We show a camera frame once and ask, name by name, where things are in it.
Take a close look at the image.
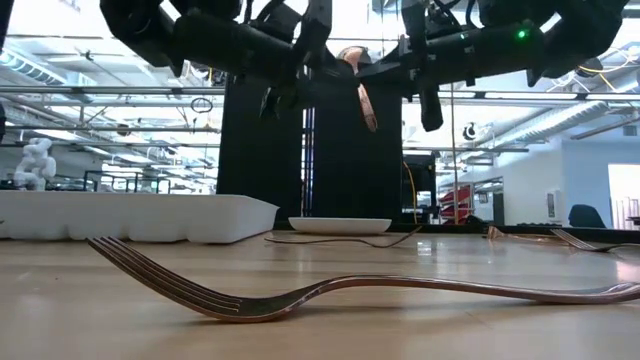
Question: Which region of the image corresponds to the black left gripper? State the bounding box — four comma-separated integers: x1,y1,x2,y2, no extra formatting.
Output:
249,0,359,121

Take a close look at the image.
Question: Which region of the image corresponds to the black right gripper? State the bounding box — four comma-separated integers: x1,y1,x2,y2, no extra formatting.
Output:
357,0,481,134

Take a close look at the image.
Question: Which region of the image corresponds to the rose gold spoon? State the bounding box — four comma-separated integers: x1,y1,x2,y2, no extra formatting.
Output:
339,46,379,134

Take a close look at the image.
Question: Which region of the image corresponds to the thin vertical pole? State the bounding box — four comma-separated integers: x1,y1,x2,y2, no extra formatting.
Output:
447,82,460,226

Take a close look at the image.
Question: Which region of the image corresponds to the black cabinet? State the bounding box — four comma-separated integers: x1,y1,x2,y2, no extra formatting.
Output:
402,153,439,225

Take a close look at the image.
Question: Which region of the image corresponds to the black folding screen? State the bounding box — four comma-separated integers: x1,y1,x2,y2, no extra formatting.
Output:
215,54,404,232

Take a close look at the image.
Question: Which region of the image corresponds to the red storage rack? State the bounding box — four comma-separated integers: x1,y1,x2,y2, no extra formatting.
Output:
438,186,474,224

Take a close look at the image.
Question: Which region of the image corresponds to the white round plate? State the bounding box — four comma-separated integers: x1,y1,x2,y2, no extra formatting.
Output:
288,216,394,237

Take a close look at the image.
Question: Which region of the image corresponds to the rose gold fork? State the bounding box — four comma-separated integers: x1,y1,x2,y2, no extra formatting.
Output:
549,228,640,254
263,225,425,250
85,235,640,324
486,224,554,244

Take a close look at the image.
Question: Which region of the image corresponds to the white cutlery organizer tray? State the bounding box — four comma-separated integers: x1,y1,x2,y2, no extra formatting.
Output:
0,189,280,246

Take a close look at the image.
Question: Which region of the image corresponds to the dark blue office chair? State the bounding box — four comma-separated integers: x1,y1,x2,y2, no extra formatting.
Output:
567,203,609,230

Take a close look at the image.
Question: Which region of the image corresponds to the white robot figure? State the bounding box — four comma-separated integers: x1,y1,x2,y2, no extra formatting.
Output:
12,137,59,192

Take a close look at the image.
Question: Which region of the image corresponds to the grey horizontal rail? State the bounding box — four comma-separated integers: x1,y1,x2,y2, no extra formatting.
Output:
0,142,530,154
0,124,222,135
0,85,619,100

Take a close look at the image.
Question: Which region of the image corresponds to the yellow hanging cable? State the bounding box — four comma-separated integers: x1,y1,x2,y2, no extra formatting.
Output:
403,160,419,225

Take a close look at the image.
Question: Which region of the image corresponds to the black ceiling cable reel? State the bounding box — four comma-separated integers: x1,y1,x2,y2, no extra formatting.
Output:
574,56,605,80

